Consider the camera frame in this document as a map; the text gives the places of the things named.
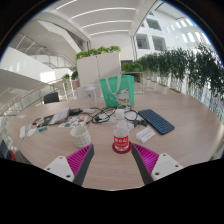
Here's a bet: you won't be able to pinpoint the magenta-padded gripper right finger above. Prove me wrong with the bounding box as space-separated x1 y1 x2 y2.
130 143 184 186

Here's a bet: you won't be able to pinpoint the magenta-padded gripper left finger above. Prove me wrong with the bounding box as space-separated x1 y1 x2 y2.
43 143 95 187

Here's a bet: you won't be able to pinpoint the clear water bottle red label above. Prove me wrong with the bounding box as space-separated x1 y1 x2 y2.
112 108 130 153

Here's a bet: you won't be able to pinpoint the white grid-pattern mug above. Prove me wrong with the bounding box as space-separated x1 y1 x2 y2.
69 125 92 149

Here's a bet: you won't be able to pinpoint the small white card box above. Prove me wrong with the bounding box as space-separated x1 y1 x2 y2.
134 126 157 144

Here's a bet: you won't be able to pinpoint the white computer mouse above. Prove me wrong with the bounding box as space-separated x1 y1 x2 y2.
26 127 37 138

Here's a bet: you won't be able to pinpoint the dark blue keyboard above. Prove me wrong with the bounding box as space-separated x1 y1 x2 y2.
137 108 176 136

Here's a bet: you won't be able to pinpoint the colourful sticker sheet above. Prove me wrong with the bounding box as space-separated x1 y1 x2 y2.
59 115 89 129

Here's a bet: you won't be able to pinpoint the white charger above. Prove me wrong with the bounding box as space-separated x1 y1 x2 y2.
18 125 27 140

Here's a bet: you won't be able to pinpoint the white notebook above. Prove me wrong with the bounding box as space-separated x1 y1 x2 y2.
48 106 71 126

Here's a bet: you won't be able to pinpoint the black chair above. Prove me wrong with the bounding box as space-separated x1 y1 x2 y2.
43 91 60 105

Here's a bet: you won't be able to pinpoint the green tote bag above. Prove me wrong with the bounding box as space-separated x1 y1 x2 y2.
99 74 136 109

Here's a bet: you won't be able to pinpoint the row of green trees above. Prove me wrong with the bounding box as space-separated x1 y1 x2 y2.
138 43 224 124

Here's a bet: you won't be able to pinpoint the white planter cabinet with greenery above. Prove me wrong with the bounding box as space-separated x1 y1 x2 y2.
75 45 122 99

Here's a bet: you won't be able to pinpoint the low planter with green plants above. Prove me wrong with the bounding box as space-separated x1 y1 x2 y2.
121 60 144 83

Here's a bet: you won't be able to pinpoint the white staircase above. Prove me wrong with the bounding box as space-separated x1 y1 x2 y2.
9 19 88 69

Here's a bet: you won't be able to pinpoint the ceiling light strips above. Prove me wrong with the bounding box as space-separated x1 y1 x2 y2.
54 0 138 37

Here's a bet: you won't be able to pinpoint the black cables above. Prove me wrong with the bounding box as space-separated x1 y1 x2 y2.
87 105 148 129

